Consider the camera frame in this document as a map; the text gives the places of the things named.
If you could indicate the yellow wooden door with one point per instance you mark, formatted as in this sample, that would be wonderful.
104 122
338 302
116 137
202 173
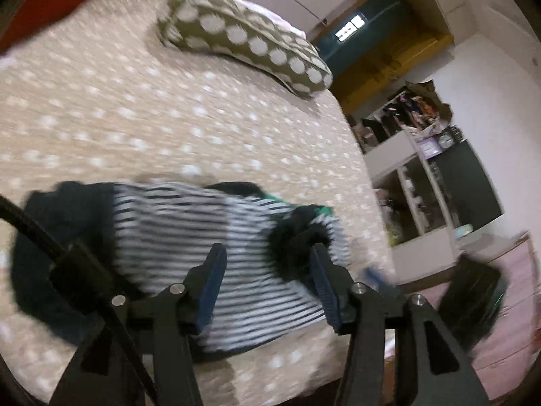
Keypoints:
389 67

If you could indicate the striped pants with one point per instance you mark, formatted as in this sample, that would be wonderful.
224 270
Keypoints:
169 237

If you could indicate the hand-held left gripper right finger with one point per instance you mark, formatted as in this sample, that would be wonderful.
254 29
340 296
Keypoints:
326 292

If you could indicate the white television cabinet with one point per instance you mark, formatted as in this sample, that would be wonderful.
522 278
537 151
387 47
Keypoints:
395 152

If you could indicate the beige dotted bed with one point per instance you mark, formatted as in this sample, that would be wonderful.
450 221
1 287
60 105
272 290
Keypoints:
126 114

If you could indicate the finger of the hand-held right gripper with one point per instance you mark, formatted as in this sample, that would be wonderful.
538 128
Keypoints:
375 275

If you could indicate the white shelf rack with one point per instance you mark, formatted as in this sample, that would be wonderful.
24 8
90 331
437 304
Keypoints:
380 124

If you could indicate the glass doorway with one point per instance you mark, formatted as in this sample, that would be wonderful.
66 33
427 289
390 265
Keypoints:
363 21

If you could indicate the red floral blanket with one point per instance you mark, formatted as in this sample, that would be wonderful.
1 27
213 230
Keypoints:
42 0

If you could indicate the teal bottle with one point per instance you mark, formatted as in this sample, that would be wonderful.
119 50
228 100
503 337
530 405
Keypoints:
465 231

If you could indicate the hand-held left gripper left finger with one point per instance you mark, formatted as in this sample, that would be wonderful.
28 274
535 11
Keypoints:
209 288

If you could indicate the green bolster pillow white print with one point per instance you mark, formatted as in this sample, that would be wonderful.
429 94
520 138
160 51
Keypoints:
245 38

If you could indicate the black television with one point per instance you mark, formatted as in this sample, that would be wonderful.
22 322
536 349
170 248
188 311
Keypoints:
469 186

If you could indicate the pile of clothes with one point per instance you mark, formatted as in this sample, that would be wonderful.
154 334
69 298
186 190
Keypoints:
424 101

